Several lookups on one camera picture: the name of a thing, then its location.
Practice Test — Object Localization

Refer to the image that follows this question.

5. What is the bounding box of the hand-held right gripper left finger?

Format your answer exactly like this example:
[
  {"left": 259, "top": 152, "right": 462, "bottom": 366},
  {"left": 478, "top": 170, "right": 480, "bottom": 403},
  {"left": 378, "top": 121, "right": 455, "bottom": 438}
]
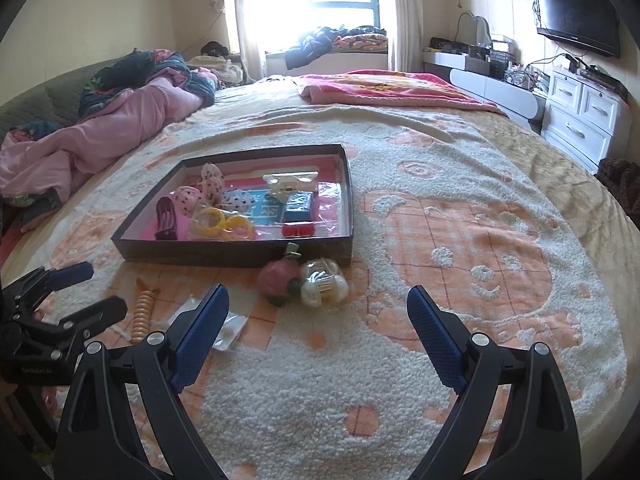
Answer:
[{"left": 52, "top": 282, "right": 231, "bottom": 480}]

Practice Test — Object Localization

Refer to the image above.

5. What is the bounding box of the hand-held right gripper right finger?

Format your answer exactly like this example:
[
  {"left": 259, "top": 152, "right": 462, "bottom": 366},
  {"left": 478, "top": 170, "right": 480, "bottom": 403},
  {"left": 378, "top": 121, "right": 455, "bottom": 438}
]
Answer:
[{"left": 406, "top": 285, "right": 583, "bottom": 480}]

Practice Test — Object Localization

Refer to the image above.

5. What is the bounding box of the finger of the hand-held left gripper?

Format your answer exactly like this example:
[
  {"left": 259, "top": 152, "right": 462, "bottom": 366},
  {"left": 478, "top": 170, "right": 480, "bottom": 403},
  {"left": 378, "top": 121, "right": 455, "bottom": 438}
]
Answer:
[
  {"left": 14, "top": 261, "right": 95, "bottom": 307},
  {"left": 29, "top": 295, "right": 129, "bottom": 357}
]

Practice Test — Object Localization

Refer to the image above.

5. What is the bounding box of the clear packet with white card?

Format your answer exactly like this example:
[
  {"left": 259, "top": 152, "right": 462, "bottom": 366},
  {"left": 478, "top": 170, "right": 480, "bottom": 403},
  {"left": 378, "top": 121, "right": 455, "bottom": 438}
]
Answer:
[{"left": 165, "top": 297, "right": 249, "bottom": 351}]

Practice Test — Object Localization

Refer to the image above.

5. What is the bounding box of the dark shallow cardboard box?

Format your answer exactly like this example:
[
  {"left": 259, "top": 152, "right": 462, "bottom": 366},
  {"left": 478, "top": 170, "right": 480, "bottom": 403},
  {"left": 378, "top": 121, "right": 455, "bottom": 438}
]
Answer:
[{"left": 111, "top": 143, "right": 355, "bottom": 269}]

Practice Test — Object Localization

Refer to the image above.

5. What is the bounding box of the pink flower hair clip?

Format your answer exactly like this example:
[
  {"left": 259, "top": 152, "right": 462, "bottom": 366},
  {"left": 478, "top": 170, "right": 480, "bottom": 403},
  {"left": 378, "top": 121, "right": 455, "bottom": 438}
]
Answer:
[{"left": 258, "top": 242, "right": 304, "bottom": 306}]

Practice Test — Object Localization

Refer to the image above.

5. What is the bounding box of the long dark brown hair clip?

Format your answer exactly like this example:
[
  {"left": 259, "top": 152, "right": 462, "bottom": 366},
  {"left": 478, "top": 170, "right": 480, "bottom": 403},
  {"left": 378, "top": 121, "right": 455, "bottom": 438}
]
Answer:
[{"left": 154, "top": 196, "right": 180, "bottom": 241}]

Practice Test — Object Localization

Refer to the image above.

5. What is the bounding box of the yellow hair ties packet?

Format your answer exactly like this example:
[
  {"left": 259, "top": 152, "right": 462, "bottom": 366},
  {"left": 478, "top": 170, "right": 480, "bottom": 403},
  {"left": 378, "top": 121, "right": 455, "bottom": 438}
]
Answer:
[{"left": 192, "top": 206, "right": 256, "bottom": 241}]

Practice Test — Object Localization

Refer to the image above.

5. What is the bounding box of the pearl hair claw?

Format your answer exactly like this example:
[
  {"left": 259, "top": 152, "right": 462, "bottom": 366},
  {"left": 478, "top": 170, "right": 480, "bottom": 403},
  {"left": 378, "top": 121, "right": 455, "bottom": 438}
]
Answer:
[{"left": 300, "top": 257, "right": 350, "bottom": 307}]

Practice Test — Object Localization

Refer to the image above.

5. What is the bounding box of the polka dot fabric hair bow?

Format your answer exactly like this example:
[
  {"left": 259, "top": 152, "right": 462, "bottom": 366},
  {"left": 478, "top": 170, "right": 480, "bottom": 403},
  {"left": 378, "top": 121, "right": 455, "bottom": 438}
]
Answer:
[{"left": 174, "top": 162, "right": 257, "bottom": 218}]

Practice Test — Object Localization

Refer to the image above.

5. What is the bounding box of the small blue box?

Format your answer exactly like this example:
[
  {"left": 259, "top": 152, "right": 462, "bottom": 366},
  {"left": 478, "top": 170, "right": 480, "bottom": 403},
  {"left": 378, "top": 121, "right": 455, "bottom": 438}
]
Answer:
[{"left": 284, "top": 192, "right": 316, "bottom": 224}]

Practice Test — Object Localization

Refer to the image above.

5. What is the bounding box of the white hair claw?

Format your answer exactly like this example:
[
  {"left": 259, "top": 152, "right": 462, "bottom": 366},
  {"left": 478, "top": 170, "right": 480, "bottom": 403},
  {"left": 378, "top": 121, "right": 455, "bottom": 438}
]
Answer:
[{"left": 263, "top": 171, "right": 320, "bottom": 196}]

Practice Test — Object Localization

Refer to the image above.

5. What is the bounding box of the pink floral quilt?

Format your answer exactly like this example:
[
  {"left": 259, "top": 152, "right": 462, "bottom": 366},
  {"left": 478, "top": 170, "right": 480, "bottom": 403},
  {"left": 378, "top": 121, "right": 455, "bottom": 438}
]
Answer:
[{"left": 0, "top": 49, "right": 221, "bottom": 231}]

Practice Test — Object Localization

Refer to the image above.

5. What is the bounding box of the green quilted headboard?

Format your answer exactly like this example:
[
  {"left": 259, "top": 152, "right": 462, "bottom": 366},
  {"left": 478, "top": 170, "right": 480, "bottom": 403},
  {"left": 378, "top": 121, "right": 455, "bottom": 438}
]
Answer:
[{"left": 0, "top": 57, "right": 126, "bottom": 131}]

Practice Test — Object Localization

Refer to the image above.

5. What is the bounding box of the dark brown cloth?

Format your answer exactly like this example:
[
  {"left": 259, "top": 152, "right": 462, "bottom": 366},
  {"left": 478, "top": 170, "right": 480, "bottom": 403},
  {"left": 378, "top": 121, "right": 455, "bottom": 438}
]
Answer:
[{"left": 595, "top": 157, "right": 640, "bottom": 206}]

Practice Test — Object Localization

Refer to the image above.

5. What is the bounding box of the pink printed blanket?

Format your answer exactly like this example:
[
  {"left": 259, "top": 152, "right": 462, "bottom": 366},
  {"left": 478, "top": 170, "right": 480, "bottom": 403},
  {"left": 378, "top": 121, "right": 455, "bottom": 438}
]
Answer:
[{"left": 298, "top": 70, "right": 506, "bottom": 115}]

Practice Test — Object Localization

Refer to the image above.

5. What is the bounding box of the white grey desk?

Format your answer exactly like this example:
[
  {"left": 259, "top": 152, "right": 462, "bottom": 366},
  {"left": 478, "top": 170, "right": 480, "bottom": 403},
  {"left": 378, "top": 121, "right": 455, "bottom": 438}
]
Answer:
[{"left": 422, "top": 50, "right": 549, "bottom": 134}]

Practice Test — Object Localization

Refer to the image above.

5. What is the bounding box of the white drawer cabinet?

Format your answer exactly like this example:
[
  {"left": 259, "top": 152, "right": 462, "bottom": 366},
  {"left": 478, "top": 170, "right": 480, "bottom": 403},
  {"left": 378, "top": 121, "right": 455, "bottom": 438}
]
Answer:
[{"left": 541, "top": 67, "right": 631, "bottom": 174}]

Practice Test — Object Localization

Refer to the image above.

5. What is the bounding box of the clutter of desk items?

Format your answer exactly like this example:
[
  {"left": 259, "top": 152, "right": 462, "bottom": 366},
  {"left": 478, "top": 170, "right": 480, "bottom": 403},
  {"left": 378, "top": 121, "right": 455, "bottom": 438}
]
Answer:
[{"left": 430, "top": 35, "right": 551, "bottom": 91}]

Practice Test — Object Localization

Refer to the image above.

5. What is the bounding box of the sheer white curtain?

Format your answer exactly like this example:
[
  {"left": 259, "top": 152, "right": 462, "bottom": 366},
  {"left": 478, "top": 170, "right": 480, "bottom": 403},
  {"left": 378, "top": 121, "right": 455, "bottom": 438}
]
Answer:
[
  {"left": 387, "top": 0, "right": 426, "bottom": 74},
  {"left": 220, "top": 0, "right": 266, "bottom": 81}
]

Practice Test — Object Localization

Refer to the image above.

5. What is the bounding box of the colourful folded quilt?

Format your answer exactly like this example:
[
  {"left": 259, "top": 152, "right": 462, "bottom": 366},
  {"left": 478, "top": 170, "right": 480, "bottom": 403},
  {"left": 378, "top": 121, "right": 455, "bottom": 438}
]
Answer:
[{"left": 332, "top": 26, "right": 390, "bottom": 52}]

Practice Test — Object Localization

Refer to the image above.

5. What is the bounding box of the black set-top box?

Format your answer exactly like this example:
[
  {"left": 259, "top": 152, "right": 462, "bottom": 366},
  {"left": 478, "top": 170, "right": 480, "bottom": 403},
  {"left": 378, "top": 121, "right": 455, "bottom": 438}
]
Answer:
[{"left": 567, "top": 55, "right": 630, "bottom": 101}]

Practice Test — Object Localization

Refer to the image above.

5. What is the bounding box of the navy jacket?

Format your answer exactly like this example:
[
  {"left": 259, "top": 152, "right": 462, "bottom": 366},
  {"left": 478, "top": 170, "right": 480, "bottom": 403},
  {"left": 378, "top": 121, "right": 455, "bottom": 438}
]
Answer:
[{"left": 285, "top": 27, "right": 341, "bottom": 70}]

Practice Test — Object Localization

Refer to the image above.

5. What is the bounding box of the oval table mirror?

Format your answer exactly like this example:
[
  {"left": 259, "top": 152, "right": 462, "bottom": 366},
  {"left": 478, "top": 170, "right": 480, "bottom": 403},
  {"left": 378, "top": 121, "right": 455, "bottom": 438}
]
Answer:
[{"left": 456, "top": 11, "right": 492, "bottom": 46}]

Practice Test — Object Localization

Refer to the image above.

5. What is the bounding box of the black wall television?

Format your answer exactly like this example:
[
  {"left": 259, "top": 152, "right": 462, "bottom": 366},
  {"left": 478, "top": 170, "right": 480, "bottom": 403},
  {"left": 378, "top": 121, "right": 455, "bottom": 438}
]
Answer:
[{"left": 531, "top": 0, "right": 622, "bottom": 59}]

